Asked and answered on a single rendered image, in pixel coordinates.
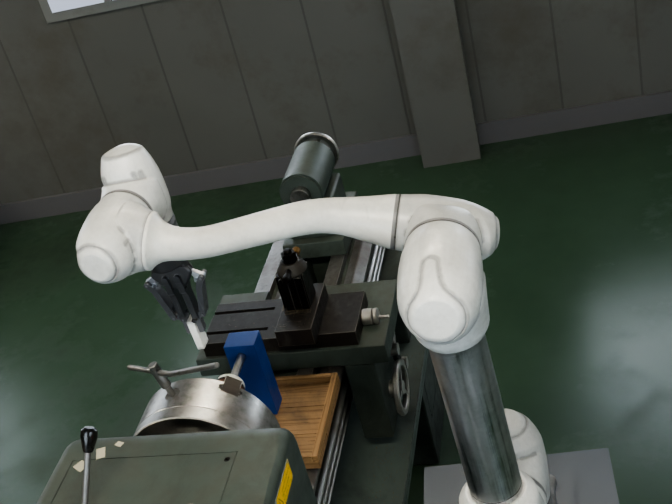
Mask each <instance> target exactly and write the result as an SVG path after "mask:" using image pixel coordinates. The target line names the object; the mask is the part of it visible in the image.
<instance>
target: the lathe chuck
mask: <svg viewBox="0 0 672 504"><path fill-rule="evenodd" d="M222 385H223V381H219V380H214V379H207V378H190V379H183V380H179V381H176V382H173V383H171V387H172V388H173V390H175V389H179V390H180V392H179V394H178V395H177V396H176V397H174V398H172V399H170V400H166V396H167V394H168V393H167V392H166V390H165V389H162V388H161V389H160V390H158V391H157V392H156V393H155V394H154V395H153V396H152V398H151V399H150V401H149V403H148V405H147V407H146V409H145V411H144V413H143V415H142V418H141V420H140V422H139V424H138V426H139V425H140V424H141V423H142V422H143V421H144V420H145V419H146V418H147V417H149V416H150V415H152V414H154V413H156V412H158V411H161V410H164V409H167V408H172V407H181V406H191V407H201V408H207V409H211V410H215V411H218V412H221V413H223V414H226V415H228V416H230V417H233V418H234V419H236V420H238V421H240V422H241V423H243V424H244V425H246V426H247V427H249V428H250V429H266V428H281V427H280V425H279V423H278V421H277V419H276V417H275V416H274V414H273V413H272V412H271V410H270V409H269V408H268V407H267V406H266V405H265V404H264V403H263V402H262V401H260V400H259V399H258V398H257V397H255V396H254V395H252V394H251V393H249V392H248V391H246V390H244V389H242V388H241V389H240V392H239V393H240V394H241V396H239V395H238V397H236V396H234V395H232V394H229V393H226V392H223V391H220V390H221V389H220V388H219V386H221V387H222ZM138 426H137V428H138Z"/></svg>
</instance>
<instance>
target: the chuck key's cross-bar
mask: <svg viewBox="0 0 672 504"><path fill-rule="evenodd" d="M219 366H220V364H219V363H218V362H214V363H209V364H204V365H199V366H194V367H189V368H184V369H179V370H173V371H166V370H158V372H157V374H158V375H161V376H167V377H174V376H179V375H184V374H190V373H195V372H200V371H206V370H211V369H216V368H219ZM127 369H128V370H132V371H137V372H143V373H149V374H151V372H150V371H149V369H148V367H142V366H136V365H128V366H127Z"/></svg>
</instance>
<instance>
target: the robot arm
mask: <svg viewBox="0 0 672 504"><path fill-rule="evenodd" d="M101 180H102V182H103V185H104V186H103V187H102V194H101V200H100V202H99V203H98V204H97V205H96V206H95V207H94V208H93V209H92V211H91V212H90V213H89V215H88V216H87V218H86V220H85V222H84V224H83V226H82V228H81V230H80V232H79V235H78V238H77V242H76V251H77V261H78V266H79V268H80V270H81V271H82V272H83V274H84V275H85V276H87V277H88V278H89V279H91V280H92V281H94V282H97V283H101V284H110V283H115V282H118V281H121V280H123V279H125V278H126V277H127V276H130V275H133V274H135V273H138V272H143V271H151V277H148V278H147V280H146V282H145V284H144V288H145V289H147V290H148V291H149V292H151V293H152V294H153V296H154V297H155V298H156V300H157V301H158V302H159V304H160V305H161V306H162V308H163V309H164V310H165V312H166V313H167V314H168V316H169V317H170V319H171V320H173V321H176V320H180V321H181V322H183V325H184V327H185V329H186V332H187V333H188V334H192V337H193V339H194V341H195V344H196V346H197V348H198V349H205V347H206V344H207V342H208V337H207V335H206V333H205V329H206V324H205V321H204V319H203V317H205V316H206V313H207V311H208V309H209V306H208V298H207V290H206V283H205V277H206V274H207V270H205V269H202V270H201V271H199V270H197V269H194V268H193V266H192V264H190V263H189V261H188V260H197V259H204V258H210V257H215V256H219V255H224V254H228V253H232V252H236V251H240V250H244V249H248V248H252V247H256V246H260V245H264V244H269V243H273V242H277V241H281V240H285V239H289V238H293V237H297V236H303V235H309V234H319V233H328V234H337V235H342V236H347V237H351V238H354V239H358V240H361V241H365V242H369V243H372V244H375V245H378V246H381V247H384V248H387V249H392V250H397V251H402V254H401V258H400V262H399V268H398V276H397V305H398V310H399V313H400V316H401V318H402V320H403V322H404V324H405V325H406V327H407V328H408V329H409V331H410V332H411V333H412V334H413V335H414V336H415V337H416V339H417V340H418V341H419V343H421V344H422V345H423V346H424V347H426V348H427V349H429V352H430V356H431V359H432V363H433V366H434V370H435V373H436V377H437V380H438V384H439V387H440V391H441V394H442V397H443V401H444V404H445V408H446V411H447V415H448V418H449V422H450V425H451V429H452V432H453V436H454V439H455V442H456V446H457V449H458V453H459V456H460V460H461V463H462V467H463V470H464V474H465V477H466V481H467V482H466V483H465V485H464V486H463V488H462V490H461V492H460V495H459V504H556V497H555V488H556V485H557V482H556V478H555V476H553V475H551V474H549V469H548V462H547V456H546V451H545V447H544V443H543V439H542V436H541V434H540V432H539V431H538V429H537V428H536V426H535V425H534V424H533V423H532V422H531V421H530V419H529V418H528V417H526V416H525V415H524V414H522V413H520V412H517V411H514V410H511V409H504V407H503V403H502V399H501V395H500V391H499V387H498V383H497V379H496V375H495V371H494V367H493V363H492V359H491V355H490V351H489V347H488V343H487V339H486V335H485V333H486V331H487V329H488V326H489V321H490V315H489V307H488V298H487V287H486V276H485V273H484V271H483V260H485V259H486V258H488V257H489V256H491V255H492V254H493V253H494V251H495V250H496V249H497V247H498V244H499V239H500V224H499V220H498V218H497V217H496V216H495V215H494V213H493V212H491V211H490V210H488V209H486V208H484V207H482V206H480V205H478V204H475V203H473V202H470V201H467V200H463V199H458V198H452V197H446V196H438V195H429V194H388V195H377V196H360V197H333V198H319V199H311V200H304V201H299V202H294V203H290V204H286V205H282V206H278V207H275V208H271V209H268V210H264V211H260V212H257V213H253V214H250V215H246V216H242V217H239V218H235V219H232V220H228V221H225V222H221V223H217V224H213V225H209V226H203V227H193V228H187V227H179V226H178V223H177V221H176V217H175V215H174V213H173V211H172V207H171V198H170V194H169V191H168V188H167V186H166V183H165V180H164V178H163V176H162V174H161V172H160V170H159V168H158V166H157V164H156V163H155V161H154V159H153V158H152V156H151V155H150V154H149V153H148V151H147V150H146V149H145V148H144V147H143V146H142V145H140V144H134V143H127V144H122V145H119V146H116V147H114V148H113V149H111V150H109V151H108V152H106V153H105V154H104V155H103V156H102V158H101ZM191 275H192V276H193V278H194V282H196V293H197V299H196V297H195V295H194V292H193V290H192V287H191V282H190V278H191ZM161 285H162V286H163V287H165V290H166V291H165V290H164V288H163V287H162V286H161ZM169 296H170V297H169ZM183 298H184V299H183ZM197 300H198V302H197ZM186 305H187V306H186ZM187 307H188V308H187ZM189 313H190V315H189Z"/></svg>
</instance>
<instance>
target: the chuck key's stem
mask: <svg viewBox="0 0 672 504"><path fill-rule="evenodd" d="M148 369H149V371H150V372H151V374H152V375H153V376H154V378H155V379H156V381H157V382H158V384H159V385H160V386H161V388H162V389H165V390H166V392H167V393H168V394H169V397H173V396H174V395H175V394H176V392H175V391H174V390H173V388H172V387H171V382H170V381H169V379H168V378H167V376H161V375H158V374H157V372H158V370H162V369H161V368H160V366H159V365H158V363H157V362H155V361H154V362H151V363H150V364H149V365H148Z"/></svg>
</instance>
